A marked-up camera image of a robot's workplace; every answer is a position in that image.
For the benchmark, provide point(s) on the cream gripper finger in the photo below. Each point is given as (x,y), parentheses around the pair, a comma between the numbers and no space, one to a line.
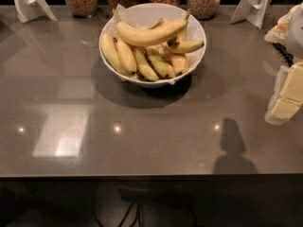
(277,34)
(287,99)

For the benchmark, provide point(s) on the right pointing yellow banana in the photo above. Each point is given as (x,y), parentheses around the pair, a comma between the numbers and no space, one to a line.
(183,47)

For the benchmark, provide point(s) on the white ceramic bowl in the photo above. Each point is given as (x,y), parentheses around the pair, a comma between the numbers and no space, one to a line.
(151,83)

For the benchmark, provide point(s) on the greenish yellow banana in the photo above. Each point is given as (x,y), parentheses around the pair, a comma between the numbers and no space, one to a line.
(157,62)

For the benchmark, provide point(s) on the black rubber mat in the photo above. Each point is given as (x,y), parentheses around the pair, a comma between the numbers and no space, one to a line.
(287,57)

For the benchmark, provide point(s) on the right white sign stand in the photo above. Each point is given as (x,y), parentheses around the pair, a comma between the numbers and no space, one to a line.
(252,11)

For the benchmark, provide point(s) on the white sign stand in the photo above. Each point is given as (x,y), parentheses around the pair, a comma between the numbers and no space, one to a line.
(28,10)
(252,11)

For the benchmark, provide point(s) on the right glass cereal jar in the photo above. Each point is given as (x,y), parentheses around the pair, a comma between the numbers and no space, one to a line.
(203,9)

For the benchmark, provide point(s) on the left white sign stand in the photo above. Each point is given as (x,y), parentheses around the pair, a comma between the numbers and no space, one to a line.
(28,10)

